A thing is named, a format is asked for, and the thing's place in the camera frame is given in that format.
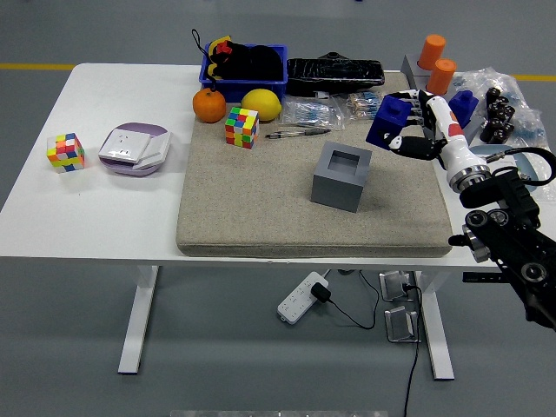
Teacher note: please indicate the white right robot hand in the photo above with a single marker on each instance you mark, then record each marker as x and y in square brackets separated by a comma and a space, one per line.
[452, 139]

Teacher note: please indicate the blue square seal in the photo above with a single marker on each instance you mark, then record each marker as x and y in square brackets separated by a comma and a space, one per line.
[388, 119]
[467, 106]

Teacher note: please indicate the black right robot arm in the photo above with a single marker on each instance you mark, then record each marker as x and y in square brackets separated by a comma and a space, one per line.
[499, 195]

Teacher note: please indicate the orange cylinder seal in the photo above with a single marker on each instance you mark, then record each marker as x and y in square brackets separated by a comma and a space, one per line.
[441, 78]
[431, 52]

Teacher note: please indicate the pack of black cylinders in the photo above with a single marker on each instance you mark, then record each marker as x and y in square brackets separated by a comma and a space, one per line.
[497, 130]

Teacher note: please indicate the light blue tray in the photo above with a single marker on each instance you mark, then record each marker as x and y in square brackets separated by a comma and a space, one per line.
[527, 167]

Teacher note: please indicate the bag of tan resistors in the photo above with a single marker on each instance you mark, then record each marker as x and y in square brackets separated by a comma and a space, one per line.
[362, 106]

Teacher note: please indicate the black item in plastic wrap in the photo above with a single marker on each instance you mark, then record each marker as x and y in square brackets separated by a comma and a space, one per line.
[334, 76]

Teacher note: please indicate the black desk control panel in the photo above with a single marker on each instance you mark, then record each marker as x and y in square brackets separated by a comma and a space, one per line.
[478, 278]

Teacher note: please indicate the bag of blue resistors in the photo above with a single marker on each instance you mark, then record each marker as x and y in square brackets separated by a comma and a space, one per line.
[310, 113]

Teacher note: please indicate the dark pen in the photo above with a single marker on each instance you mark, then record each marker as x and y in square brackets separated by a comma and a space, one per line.
[304, 132]

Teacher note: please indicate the metal foot pedal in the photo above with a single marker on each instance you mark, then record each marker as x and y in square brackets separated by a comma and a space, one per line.
[399, 326]
[393, 284]

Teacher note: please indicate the white table leg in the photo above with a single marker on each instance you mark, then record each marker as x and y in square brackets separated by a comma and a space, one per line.
[436, 330]
[139, 321]

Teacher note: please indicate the yellow lemon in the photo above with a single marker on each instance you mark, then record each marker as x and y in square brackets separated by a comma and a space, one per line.
[260, 104]

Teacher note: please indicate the grey-brown mat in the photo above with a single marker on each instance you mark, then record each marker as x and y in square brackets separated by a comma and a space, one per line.
[260, 195]

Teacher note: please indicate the black power adapter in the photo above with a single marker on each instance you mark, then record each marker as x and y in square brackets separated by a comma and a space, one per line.
[320, 292]

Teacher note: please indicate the black pouch with yellow trim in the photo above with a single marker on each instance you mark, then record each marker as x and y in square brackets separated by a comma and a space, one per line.
[256, 65]

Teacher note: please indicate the colourful puzzle cube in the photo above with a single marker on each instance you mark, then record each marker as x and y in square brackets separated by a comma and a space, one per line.
[241, 128]
[65, 154]

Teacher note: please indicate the blue plastic bin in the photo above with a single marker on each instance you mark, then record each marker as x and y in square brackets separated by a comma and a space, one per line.
[243, 89]

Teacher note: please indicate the white power strip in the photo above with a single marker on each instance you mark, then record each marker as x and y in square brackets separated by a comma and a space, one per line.
[295, 302]

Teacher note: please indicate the orange mandarin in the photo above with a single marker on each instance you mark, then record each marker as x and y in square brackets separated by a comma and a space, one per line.
[209, 106]

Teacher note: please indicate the white switch panel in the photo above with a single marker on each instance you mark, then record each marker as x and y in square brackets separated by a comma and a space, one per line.
[156, 150]
[510, 161]

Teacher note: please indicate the white wall socket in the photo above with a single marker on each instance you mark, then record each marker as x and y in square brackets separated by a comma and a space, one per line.
[123, 145]

